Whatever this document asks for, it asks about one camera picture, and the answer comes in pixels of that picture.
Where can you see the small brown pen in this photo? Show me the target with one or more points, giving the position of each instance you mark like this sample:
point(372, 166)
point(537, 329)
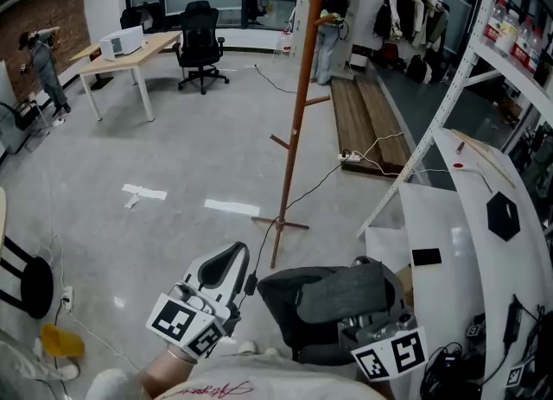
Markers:
point(460, 147)

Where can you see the dark wooden plank platform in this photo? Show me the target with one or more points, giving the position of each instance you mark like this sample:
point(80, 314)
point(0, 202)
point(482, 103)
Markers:
point(367, 126)

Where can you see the white floor socket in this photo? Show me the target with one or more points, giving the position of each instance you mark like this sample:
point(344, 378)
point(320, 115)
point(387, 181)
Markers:
point(68, 298)

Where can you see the thin wooden sticks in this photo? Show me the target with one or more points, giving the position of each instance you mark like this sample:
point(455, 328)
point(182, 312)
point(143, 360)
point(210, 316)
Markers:
point(484, 152)

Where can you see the red bag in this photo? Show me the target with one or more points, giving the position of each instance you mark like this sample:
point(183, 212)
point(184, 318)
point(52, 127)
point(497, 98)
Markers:
point(391, 50)

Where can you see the clear plastic bottle blue label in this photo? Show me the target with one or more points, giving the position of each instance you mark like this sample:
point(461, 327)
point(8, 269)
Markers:
point(535, 55)

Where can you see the small red round disc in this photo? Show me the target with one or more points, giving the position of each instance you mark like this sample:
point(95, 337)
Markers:
point(458, 165)

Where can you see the dark grey backpack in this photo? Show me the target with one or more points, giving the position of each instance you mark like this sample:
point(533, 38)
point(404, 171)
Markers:
point(319, 299)

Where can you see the black bag on floor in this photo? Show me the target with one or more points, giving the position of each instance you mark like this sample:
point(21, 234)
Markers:
point(418, 69)

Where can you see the clothes rail with garments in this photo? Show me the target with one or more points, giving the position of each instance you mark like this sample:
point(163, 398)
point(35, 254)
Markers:
point(412, 14)

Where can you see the black power adapter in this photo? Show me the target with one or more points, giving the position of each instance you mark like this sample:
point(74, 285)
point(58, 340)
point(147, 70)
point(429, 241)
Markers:
point(512, 320)

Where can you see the person's white shoe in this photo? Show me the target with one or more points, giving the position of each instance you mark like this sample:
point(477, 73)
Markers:
point(247, 347)

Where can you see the black office chair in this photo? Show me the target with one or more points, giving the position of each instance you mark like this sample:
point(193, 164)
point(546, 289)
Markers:
point(199, 40)

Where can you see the person's left forearm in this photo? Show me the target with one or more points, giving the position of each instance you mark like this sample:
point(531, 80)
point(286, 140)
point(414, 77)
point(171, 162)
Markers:
point(166, 370)

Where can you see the light wooden desk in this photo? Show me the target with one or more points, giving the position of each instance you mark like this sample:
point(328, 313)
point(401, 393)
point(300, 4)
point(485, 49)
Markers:
point(134, 55)

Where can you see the white partition board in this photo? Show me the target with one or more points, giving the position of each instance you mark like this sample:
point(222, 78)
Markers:
point(358, 9)

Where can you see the black round stool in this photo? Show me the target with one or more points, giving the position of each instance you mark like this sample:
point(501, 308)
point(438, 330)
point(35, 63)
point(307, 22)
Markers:
point(34, 288)

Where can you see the small printed tag block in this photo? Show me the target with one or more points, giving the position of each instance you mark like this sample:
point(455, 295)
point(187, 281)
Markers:
point(519, 376)
point(475, 331)

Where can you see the thin grey rod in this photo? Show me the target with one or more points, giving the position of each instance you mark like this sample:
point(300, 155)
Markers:
point(484, 178)

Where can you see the black hexagonal pad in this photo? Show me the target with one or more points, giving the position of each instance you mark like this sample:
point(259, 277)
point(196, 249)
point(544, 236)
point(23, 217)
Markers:
point(503, 216)

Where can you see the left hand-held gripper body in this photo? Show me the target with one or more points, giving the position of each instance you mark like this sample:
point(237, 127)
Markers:
point(203, 309)

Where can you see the clear water jug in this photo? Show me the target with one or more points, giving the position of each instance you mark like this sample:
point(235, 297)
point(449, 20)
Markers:
point(285, 43)

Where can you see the brown wooden coat rack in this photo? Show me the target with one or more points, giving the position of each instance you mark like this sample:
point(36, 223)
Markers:
point(302, 87)

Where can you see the white box appliance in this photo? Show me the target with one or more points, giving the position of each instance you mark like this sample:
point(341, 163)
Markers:
point(121, 42)

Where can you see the clear plastic bottle white label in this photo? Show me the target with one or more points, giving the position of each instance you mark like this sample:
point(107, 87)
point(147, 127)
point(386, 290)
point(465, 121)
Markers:
point(506, 37)

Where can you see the black chairs by window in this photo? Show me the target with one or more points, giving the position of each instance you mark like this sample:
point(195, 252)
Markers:
point(140, 17)

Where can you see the black smartphone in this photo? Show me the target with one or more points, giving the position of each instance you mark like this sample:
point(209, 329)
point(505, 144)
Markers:
point(427, 257)

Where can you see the white power strip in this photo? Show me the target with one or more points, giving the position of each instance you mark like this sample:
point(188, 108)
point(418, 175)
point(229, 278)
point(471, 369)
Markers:
point(349, 156)

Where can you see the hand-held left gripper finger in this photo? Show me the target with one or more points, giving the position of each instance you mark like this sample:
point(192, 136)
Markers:
point(243, 273)
point(203, 260)

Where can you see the white metal shelving rack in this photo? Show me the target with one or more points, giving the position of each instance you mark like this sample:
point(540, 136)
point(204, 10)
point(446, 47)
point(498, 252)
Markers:
point(458, 74)

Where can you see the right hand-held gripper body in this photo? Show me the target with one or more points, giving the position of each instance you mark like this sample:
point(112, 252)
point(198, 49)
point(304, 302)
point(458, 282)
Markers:
point(389, 346)

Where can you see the grey metal cart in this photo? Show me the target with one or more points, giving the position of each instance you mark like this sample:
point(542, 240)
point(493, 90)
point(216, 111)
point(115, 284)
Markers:
point(19, 124)

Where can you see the white floor tape strip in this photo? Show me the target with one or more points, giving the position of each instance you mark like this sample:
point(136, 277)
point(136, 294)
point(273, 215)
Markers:
point(144, 192)
point(232, 207)

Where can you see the clear plastic bottle red label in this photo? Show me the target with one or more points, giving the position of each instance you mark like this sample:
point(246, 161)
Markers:
point(494, 27)
point(522, 46)

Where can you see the person's white printed shirt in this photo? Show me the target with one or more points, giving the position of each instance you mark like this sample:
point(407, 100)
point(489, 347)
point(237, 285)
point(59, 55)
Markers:
point(268, 381)

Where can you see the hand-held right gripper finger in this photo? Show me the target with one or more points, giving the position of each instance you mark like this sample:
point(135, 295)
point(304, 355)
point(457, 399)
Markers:
point(398, 291)

